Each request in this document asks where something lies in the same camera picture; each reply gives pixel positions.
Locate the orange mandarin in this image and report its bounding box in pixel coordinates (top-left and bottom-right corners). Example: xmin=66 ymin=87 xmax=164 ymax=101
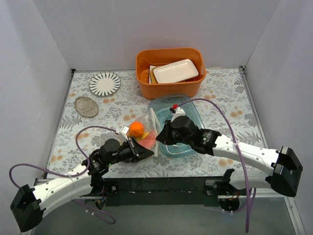
xmin=128 ymin=121 xmax=145 ymax=138

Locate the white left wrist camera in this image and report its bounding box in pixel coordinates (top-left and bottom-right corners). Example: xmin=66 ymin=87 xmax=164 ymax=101
xmin=118 ymin=126 xmax=129 ymax=143

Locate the blue striped white plate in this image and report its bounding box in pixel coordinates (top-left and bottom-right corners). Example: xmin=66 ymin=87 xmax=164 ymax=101
xmin=89 ymin=71 xmax=121 ymax=96

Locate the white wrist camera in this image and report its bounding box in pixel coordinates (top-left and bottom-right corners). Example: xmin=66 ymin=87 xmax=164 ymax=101
xmin=170 ymin=104 xmax=186 ymax=122
xmin=118 ymin=126 xmax=129 ymax=143

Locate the clear blue glass tray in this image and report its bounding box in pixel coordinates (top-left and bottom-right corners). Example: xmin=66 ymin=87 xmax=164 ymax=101
xmin=148 ymin=94 xmax=204 ymax=158

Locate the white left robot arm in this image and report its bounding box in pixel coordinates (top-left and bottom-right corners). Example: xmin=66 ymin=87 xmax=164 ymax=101
xmin=10 ymin=138 xmax=154 ymax=232

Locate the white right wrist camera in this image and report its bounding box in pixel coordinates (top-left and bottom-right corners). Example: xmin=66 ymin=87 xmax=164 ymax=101
xmin=170 ymin=104 xmax=186 ymax=122

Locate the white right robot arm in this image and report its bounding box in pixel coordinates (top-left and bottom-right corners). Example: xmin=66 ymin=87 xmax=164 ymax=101
xmin=156 ymin=116 xmax=303 ymax=197

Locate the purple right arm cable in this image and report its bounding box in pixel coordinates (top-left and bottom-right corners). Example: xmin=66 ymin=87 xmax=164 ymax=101
xmin=172 ymin=98 xmax=257 ymax=233

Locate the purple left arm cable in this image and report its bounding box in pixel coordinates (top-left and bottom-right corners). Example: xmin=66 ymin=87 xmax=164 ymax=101
xmin=9 ymin=125 xmax=116 ymax=225

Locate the orange plastic basin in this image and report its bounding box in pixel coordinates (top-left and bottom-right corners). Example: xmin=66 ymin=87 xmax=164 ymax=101
xmin=136 ymin=47 xmax=206 ymax=99

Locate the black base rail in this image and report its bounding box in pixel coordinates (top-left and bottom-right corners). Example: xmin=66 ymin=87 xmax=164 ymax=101
xmin=85 ymin=176 xmax=246 ymax=212

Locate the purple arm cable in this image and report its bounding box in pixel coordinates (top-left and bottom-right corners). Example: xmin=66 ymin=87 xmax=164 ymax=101
xmin=172 ymin=98 xmax=257 ymax=233
xmin=9 ymin=125 xmax=116 ymax=225

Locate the clear zip top bag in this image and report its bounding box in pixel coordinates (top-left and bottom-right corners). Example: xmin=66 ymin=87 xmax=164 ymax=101
xmin=118 ymin=108 xmax=161 ymax=157

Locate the brown speckled plate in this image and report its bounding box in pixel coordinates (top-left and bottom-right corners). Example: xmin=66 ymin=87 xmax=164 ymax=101
xmin=74 ymin=96 xmax=99 ymax=118

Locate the yellow pear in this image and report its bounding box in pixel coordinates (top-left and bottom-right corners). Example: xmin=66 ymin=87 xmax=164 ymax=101
xmin=142 ymin=132 xmax=149 ymax=139

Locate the white rectangular tray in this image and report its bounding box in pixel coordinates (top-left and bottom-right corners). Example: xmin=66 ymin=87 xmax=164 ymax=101
xmin=151 ymin=59 xmax=199 ymax=84

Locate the watermelon slice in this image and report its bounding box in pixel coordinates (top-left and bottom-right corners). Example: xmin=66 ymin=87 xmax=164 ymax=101
xmin=138 ymin=130 xmax=156 ymax=150

